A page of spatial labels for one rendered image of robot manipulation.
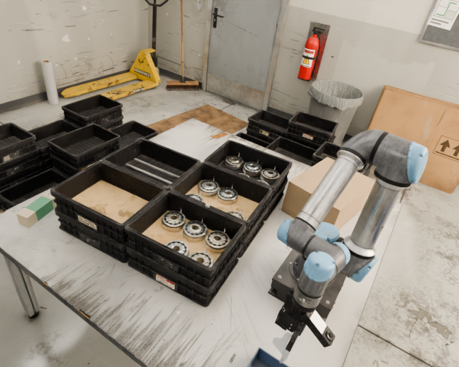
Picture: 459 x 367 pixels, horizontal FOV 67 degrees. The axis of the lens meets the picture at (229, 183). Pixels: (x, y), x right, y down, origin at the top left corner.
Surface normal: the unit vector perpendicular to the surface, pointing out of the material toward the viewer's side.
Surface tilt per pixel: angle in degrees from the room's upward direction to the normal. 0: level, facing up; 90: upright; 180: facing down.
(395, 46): 90
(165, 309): 0
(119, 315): 0
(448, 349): 0
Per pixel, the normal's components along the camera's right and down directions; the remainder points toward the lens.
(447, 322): 0.12, -0.80
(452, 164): -0.51, 0.21
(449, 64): -0.54, 0.44
